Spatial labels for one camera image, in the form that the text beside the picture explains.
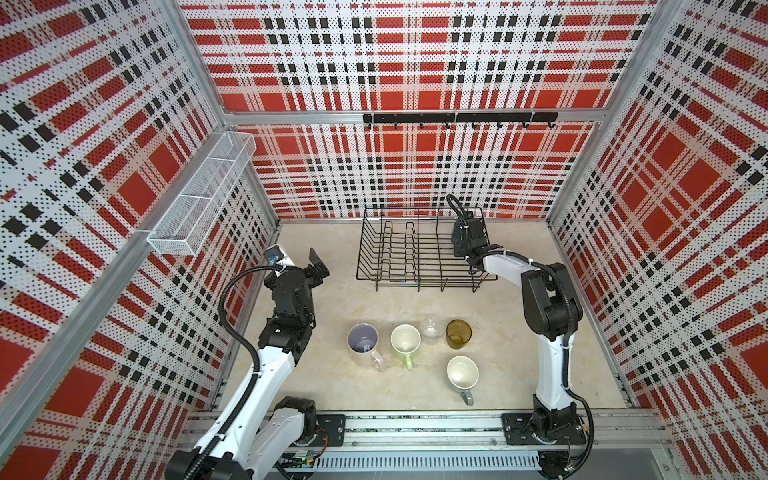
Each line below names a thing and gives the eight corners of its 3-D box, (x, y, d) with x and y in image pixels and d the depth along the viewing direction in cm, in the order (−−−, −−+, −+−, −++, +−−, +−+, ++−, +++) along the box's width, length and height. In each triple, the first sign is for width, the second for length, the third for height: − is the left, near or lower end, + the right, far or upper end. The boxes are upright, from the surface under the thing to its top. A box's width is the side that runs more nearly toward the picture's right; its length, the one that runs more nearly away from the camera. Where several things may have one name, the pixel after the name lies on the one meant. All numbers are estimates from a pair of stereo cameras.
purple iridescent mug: (350, 372, 85) (345, 358, 76) (354, 338, 91) (349, 322, 83) (384, 372, 85) (382, 358, 76) (385, 338, 91) (383, 322, 83)
